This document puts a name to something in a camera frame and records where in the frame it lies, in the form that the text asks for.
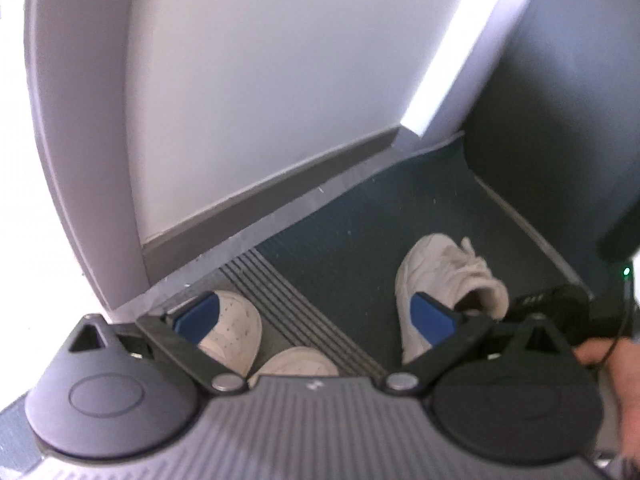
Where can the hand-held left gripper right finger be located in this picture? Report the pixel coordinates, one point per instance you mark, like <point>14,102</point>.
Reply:
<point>430,317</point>

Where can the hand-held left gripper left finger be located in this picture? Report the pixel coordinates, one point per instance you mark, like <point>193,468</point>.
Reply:
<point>200,315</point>

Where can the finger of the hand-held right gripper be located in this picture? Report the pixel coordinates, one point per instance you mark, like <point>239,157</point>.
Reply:
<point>560,305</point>

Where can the cream sneaker dark swoosh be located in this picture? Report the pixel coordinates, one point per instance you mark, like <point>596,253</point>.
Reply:
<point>295,365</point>
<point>235,325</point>

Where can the white chunky sneaker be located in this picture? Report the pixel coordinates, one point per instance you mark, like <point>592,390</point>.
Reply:
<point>440,270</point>

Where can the person's right hand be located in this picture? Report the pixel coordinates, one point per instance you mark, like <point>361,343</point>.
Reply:
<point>630,385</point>

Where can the black entrance door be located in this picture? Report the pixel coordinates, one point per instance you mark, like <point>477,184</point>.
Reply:
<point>550,110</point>

